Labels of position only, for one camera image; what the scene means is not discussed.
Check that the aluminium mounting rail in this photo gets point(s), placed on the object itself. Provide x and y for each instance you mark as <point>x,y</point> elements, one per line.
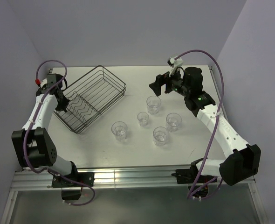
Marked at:
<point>104,178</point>

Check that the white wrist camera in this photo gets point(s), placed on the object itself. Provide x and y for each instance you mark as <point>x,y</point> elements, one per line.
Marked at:
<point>174,62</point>
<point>44,81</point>

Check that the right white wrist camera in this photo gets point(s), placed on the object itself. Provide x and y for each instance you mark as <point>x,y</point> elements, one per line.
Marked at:
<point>174,62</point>

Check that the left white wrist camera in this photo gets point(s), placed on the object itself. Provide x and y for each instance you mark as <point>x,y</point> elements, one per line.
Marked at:
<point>44,81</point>

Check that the black wire dish rack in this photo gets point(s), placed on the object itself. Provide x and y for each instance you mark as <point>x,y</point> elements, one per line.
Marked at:
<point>90,96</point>

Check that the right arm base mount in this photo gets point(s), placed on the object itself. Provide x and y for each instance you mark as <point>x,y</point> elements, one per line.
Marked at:
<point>187,176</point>

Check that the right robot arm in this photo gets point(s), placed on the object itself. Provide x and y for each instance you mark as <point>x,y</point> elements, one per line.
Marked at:
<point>241,158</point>

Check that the small clear glass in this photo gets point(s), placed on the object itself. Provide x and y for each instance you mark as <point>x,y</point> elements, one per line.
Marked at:
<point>143,118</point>

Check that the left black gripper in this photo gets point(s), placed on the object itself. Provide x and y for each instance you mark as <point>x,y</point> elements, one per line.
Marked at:
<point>63,104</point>

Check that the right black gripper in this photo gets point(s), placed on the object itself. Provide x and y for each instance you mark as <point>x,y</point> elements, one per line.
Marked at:
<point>161,80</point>

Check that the clear glass back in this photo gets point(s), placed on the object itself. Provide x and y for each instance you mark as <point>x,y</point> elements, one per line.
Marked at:
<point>153,104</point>

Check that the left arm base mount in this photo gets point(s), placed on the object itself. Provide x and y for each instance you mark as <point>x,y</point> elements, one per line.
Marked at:
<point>72,186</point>

